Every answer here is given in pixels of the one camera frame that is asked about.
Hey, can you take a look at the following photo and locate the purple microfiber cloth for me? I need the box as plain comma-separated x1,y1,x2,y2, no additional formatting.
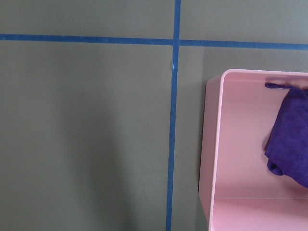
265,83,308,188

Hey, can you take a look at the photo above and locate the pink plastic bin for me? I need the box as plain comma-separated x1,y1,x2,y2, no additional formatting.
199,69,308,231

